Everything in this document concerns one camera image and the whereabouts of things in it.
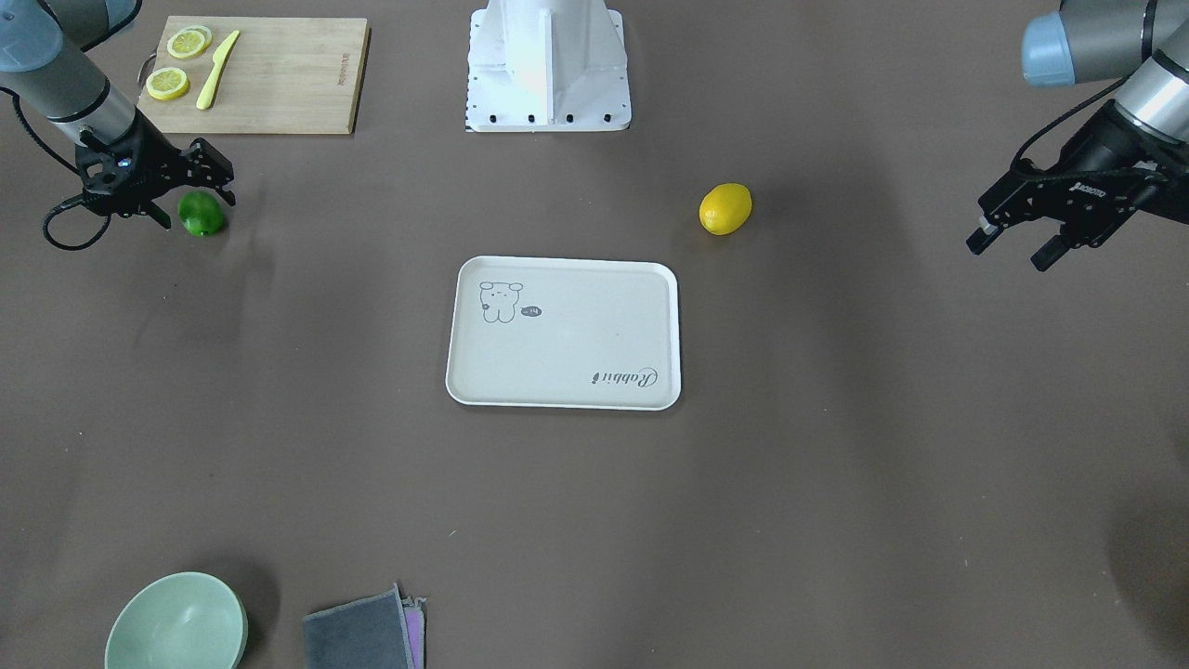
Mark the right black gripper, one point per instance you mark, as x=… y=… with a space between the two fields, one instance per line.
x=156 y=150

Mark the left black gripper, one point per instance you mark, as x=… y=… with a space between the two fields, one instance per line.
x=1105 y=141

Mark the green lime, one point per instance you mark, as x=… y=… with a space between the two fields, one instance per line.
x=201 y=214

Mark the yellow lemon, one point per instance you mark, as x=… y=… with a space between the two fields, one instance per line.
x=725 y=208

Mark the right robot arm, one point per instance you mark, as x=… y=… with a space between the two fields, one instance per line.
x=44 y=63

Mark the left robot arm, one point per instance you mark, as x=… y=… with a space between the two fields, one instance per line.
x=1141 y=49

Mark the white rabbit tray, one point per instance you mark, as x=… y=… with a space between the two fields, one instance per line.
x=565 y=333

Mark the yellow plastic knife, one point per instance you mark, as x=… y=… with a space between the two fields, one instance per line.
x=205 y=99

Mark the wooden cutting board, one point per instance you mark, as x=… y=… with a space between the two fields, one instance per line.
x=293 y=76

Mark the mint green bowl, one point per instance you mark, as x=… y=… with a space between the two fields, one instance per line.
x=184 y=620

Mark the grey folded cloth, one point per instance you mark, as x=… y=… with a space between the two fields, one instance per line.
x=366 y=633

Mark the purple cloth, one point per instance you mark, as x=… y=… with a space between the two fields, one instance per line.
x=416 y=624

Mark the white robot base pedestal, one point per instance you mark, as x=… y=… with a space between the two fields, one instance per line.
x=547 y=66

